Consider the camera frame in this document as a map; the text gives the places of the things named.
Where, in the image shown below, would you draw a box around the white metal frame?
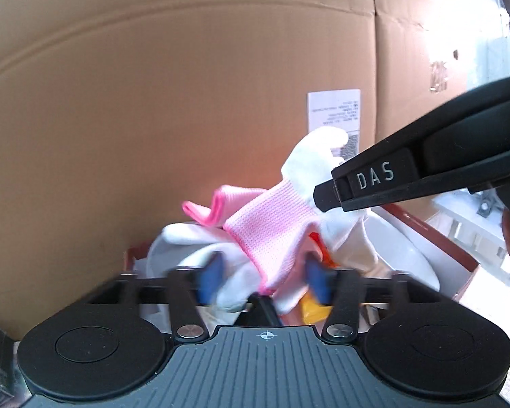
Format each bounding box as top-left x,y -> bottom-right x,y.
427,187 -> 510,303

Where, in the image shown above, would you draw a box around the clear plastic containers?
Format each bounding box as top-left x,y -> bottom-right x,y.
364,211 -> 443,292

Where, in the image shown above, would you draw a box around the white shipping label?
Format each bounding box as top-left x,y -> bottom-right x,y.
307,89 -> 362,163

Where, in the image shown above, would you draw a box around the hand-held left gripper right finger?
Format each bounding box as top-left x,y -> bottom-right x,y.
305,255 -> 445,344

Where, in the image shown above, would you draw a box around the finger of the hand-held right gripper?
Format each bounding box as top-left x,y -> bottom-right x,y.
313,75 -> 510,213

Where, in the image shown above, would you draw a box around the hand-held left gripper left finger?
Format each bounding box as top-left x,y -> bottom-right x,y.
85,253 -> 224,343

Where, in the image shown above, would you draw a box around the brown cardboard box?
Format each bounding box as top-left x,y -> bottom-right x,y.
124,203 -> 482,333

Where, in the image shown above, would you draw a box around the cardboard panel with black print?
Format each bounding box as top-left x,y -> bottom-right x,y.
367,0 -> 506,147

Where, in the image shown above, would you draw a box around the yellow bottle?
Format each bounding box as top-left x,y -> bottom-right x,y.
300,292 -> 331,324

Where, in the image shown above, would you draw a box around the large cardboard panel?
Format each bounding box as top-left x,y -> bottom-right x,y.
0,0 -> 377,337

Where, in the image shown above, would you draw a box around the white glove with pink cuff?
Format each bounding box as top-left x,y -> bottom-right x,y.
222,126 -> 380,316
146,184 -> 265,314

